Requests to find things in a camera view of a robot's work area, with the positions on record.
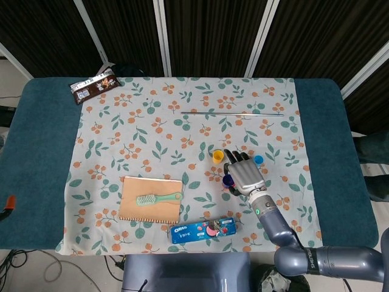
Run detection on teal fabric table cover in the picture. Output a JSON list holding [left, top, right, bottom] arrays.
[[0, 77, 379, 253]]

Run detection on thin metal rod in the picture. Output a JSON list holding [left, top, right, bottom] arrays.
[[180, 111, 285, 117]]

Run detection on black floor cable bundle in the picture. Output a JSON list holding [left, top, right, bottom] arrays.
[[0, 249, 31, 292]]

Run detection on orange handled black clamp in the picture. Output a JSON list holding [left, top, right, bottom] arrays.
[[0, 194, 16, 223]]

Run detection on trash bin with black bag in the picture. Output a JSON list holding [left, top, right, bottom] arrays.
[[257, 263, 311, 292]]

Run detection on green scrubbing brush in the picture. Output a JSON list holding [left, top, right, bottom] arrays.
[[136, 191, 184, 207]]

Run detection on brown snack packet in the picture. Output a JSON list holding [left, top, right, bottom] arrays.
[[69, 70, 122, 106]]

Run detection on blue Oreo cookie box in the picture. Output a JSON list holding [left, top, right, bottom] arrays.
[[169, 216, 238, 245]]

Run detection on black cable with plug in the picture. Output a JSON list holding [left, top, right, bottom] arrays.
[[104, 254, 126, 282]]

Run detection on kraft spiral notebook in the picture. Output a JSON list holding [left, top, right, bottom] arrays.
[[117, 175, 184, 225]]

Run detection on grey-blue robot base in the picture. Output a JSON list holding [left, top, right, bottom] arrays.
[[121, 253, 252, 292]]

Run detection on floral leaf print tablecloth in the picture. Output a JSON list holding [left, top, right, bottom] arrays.
[[55, 76, 323, 256]]

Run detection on black box device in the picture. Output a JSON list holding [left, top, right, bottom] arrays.
[[0, 105, 18, 128]]

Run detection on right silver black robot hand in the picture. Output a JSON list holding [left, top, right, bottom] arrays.
[[223, 148, 267, 197]]

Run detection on black folding screen white frames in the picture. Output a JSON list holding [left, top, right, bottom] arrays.
[[0, 0, 389, 134]]

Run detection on dark teal upholstered chair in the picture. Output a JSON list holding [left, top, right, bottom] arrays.
[[353, 130, 389, 202]]

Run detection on grey floor cable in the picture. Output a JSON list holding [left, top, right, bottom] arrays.
[[44, 251, 101, 292]]

